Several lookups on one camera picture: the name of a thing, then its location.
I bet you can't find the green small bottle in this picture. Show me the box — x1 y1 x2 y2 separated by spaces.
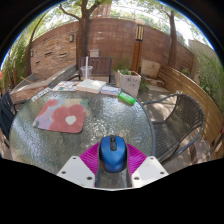
117 91 137 106

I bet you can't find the small closed pale book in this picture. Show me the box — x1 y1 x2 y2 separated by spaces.
100 85 122 97

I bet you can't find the pale stone block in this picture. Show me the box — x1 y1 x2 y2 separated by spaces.
140 59 162 80

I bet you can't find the raised stone garden bed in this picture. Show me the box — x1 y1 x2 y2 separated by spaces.
9 63 79 104

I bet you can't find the white square planter with plant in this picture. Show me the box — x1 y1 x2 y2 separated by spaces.
115 69 142 98

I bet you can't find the curved wooden slat fence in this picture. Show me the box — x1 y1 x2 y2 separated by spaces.
156 64 224 148

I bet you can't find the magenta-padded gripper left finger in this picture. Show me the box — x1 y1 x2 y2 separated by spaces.
56 142 101 189

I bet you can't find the dark wooden slatted chair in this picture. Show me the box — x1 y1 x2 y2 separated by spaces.
68 56 114 84

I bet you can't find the brown wicker chair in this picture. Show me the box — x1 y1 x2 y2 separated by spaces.
142 92 206 164

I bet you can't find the black slatted chair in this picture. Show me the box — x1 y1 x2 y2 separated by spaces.
0 89 18 148

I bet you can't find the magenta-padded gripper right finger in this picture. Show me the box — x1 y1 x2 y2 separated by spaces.
126 143 170 189

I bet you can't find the slim straight tree trunk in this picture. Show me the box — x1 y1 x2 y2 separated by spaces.
166 9 178 69

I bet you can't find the colourful printed sheet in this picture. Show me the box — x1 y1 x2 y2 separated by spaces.
51 80 81 92

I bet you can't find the open white book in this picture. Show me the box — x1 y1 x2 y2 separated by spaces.
75 78 107 95

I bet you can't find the forked tree trunk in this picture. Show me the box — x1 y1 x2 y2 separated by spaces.
59 0 111 69

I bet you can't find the clear plastic cup with straw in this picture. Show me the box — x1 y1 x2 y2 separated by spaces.
80 55 94 81

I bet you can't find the thin leaning tree trunk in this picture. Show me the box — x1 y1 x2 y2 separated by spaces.
27 13 48 78

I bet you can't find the wooden garden lamp post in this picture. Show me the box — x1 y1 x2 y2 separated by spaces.
130 18 146 75

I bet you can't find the blue and black computer mouse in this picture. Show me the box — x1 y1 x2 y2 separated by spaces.
98 134 129 174

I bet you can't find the white licence plate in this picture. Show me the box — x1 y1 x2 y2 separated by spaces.
30 87 53 103

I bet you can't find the floral red mouse pad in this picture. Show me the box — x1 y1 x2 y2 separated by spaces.
32 98 90 134

